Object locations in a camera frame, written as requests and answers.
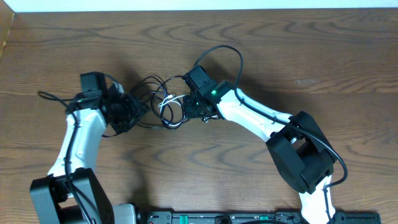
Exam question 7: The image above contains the black USB cable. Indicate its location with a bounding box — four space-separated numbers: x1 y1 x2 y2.
129 75 191 131

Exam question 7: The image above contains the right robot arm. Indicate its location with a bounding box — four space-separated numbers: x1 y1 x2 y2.
183 65 337 223

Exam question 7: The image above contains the white USB cable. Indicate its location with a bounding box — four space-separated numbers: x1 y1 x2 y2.
157 93 188 128

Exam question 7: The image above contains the camera black cable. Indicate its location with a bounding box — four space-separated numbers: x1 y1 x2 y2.
192 45 348 224
37 90 94 224

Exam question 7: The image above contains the right camera black cable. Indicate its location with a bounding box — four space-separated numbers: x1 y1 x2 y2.
192 45 348 224

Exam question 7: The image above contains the left camera black cable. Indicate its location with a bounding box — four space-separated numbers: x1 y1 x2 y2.
37 90 94 224

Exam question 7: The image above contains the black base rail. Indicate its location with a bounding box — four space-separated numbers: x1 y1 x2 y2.
136 211 382 224

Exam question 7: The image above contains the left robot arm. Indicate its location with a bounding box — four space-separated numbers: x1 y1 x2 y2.
30 72 149 223

